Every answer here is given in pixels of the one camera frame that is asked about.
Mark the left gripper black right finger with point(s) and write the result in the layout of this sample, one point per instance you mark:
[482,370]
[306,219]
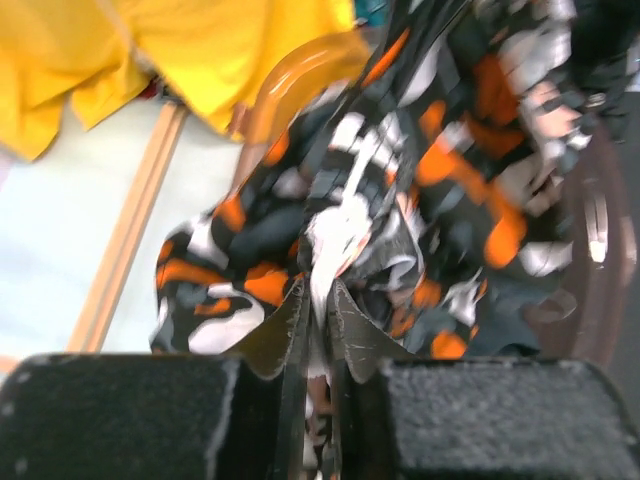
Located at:
[402,417]

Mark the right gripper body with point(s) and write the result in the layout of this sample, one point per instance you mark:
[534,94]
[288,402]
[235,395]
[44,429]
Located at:
[601,35]

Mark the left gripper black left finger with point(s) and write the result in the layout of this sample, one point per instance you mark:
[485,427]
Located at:
[237,415]

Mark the orange black camouflage shorts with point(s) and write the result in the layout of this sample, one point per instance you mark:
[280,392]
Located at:
[426,180]

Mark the dark navy shorts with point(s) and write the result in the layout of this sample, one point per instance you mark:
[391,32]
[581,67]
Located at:
[502,323]

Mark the yellow shorts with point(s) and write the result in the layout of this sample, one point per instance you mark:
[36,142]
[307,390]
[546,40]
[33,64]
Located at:
[96,56]

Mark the translucent pink laundry basket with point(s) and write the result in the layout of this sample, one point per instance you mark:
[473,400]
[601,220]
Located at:
[604,253]

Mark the wooden clothes rack frame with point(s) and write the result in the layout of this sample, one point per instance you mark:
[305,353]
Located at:
[91,328]

